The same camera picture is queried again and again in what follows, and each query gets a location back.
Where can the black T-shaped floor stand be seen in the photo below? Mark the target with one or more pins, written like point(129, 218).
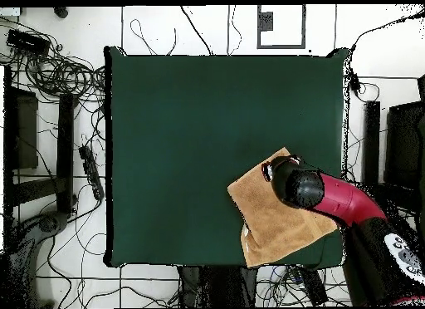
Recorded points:
point(65, 139)

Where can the grey chair base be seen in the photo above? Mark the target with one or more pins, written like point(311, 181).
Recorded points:
point(23, 256)

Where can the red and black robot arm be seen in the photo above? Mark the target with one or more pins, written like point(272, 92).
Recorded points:
point(345, 202)

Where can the flat black box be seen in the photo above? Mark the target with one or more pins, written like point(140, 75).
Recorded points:
point(26, 41)

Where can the black metal stand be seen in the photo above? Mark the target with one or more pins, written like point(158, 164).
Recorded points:
point(225, 285)

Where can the dark brown box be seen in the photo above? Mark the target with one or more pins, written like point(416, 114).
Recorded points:
point(26, 129)

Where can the black upright bar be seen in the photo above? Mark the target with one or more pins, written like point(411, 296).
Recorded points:
point(372, 139)

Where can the grey rectangular floor frame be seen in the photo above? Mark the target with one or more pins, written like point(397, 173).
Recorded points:
point(281, 47)

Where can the tan terry cloth towel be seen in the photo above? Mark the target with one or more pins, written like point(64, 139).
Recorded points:
point(265, 222)

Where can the dark cabinet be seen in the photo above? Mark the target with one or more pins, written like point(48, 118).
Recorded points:
point(403, 139)

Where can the small round black object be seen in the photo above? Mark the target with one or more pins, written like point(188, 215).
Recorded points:
point(61, 12)

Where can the dark green table cloth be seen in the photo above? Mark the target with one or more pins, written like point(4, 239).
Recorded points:
point(166, 189)

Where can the long black power strip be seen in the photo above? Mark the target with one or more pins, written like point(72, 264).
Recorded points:
point(91, 171)

